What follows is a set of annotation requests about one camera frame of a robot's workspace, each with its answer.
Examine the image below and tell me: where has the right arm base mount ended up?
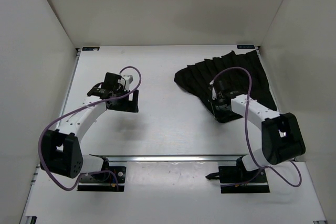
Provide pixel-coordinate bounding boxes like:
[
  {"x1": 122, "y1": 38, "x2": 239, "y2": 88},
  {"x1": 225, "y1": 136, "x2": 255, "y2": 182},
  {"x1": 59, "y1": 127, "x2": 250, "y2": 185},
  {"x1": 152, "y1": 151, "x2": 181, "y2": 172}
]
[{"x1": 205, "y1": 157, "x2": 270, "y2": 194}]

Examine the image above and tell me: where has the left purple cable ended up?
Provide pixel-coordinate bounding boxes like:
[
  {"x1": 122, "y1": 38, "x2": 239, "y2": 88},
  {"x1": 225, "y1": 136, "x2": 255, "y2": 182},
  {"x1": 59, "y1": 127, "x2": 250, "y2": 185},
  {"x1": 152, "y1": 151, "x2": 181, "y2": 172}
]
[{"x1": 38, "y1": 66, "x2": 142, "y2": 191}]

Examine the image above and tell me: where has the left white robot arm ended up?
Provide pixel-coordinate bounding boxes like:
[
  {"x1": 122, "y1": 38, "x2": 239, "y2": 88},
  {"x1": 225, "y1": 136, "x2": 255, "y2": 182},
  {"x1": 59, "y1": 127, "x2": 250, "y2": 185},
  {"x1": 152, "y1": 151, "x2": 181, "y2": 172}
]
[{"x1": 38, "y1": 72, "x2": 139, "y2": 181}]

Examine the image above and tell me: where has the black pleated skirt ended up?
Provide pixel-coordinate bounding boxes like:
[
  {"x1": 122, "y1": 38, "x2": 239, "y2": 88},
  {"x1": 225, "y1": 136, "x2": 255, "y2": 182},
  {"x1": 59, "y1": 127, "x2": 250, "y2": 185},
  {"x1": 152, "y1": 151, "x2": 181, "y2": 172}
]
[{"x1": 174, "y1": 50, "x2": 277, "y2": 121}]

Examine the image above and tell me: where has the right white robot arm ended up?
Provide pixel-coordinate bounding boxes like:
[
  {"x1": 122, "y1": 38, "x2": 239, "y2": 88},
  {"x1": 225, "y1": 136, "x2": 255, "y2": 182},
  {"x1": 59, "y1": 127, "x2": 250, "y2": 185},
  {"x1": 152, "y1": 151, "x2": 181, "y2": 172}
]
[{"x1": 209, "y1": 80, "x2": 306, "y2": 182}]

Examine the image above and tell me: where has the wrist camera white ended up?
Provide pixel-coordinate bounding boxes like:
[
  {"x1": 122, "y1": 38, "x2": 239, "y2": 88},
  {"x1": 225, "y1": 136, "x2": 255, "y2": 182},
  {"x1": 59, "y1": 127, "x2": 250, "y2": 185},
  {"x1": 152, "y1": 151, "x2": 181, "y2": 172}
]
[
  {"x1": 209, "y1": 82, "x2": 217, "y2": 100},
  {"x1": 118, "y1": 74, "x2": 133, "y2": 86}
]

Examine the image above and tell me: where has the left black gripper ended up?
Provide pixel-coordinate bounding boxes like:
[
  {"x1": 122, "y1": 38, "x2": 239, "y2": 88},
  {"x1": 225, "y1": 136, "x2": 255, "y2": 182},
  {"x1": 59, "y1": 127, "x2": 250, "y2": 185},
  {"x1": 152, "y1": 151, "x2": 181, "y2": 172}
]
[{"x1": 109, "y1": 87, "x2": 139, "y2": 112}]

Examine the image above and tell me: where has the right blue table label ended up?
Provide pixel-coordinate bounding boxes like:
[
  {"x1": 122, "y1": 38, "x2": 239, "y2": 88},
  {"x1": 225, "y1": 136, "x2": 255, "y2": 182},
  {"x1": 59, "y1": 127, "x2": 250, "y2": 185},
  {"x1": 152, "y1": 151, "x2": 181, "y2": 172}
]
[{"x1": 237, "y1": 45, "x2": 255, "y2": 50}]

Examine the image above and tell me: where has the aluminium table edge rail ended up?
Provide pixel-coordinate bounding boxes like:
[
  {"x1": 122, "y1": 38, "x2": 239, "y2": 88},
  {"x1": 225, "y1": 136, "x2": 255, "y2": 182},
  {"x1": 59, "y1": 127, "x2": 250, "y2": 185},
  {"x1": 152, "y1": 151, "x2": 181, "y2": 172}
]
[{"x1": 48, "y1": 154, "x2": 297, "y2": 162}]

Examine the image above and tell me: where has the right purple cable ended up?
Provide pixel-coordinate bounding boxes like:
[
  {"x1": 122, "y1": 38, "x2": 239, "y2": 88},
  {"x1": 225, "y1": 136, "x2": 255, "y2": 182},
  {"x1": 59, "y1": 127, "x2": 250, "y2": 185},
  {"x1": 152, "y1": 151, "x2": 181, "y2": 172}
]
[{"x1": 211, "y1": 67, "x2": 302, "y2": 188}]

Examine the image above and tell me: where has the purple cable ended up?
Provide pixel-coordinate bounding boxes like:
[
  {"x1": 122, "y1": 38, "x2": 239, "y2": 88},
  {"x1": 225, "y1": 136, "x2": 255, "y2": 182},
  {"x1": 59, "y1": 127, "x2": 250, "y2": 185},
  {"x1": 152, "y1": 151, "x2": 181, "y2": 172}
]
[
  {"x1": 211, "y1": 67, "x2": 302, "y2": 188},
  {"x1": 38, "y1": 66, "x2": 142, "y2": 191}
]

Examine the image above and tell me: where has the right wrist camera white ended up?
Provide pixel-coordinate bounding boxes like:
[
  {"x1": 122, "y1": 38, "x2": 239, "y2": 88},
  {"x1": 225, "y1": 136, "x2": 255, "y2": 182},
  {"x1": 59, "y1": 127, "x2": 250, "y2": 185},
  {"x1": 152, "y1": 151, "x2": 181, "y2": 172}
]
[{"x1": 209, "y1": 82, "x2": 217, "y2": 100}]

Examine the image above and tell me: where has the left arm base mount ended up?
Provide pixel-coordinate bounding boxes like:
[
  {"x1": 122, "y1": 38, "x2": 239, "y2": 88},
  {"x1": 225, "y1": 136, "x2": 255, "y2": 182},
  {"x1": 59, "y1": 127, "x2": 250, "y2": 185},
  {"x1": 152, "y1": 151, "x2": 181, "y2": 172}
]
[{"x1": 77, "y1": 157, "x2": 127, "y2": 192}]

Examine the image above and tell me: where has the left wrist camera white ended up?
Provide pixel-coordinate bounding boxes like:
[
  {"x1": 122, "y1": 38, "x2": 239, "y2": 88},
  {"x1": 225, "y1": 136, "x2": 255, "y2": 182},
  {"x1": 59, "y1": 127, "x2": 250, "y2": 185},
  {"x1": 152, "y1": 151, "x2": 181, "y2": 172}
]
[{"x1": 118, "y1": 74, "x2": 133, "y2": 86}]

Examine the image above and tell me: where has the left blue table label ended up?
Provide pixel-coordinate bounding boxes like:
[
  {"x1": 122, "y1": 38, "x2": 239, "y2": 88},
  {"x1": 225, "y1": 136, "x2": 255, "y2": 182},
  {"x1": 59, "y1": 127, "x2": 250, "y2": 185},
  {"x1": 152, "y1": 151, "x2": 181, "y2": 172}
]
[{"x1": 81, "y1": 47, "x2": 100, "y2": 51}]

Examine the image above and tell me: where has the blue table label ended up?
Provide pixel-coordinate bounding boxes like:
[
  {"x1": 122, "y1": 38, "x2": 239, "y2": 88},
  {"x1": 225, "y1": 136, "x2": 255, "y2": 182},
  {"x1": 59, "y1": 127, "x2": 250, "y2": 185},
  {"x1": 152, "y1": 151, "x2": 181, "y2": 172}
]
[
  {"x1": 81, "y1": 47, "x2": 100, "y2": 51},
  {"x1": 237, "y1": 45, "x2": 255, "y2": 50}
]

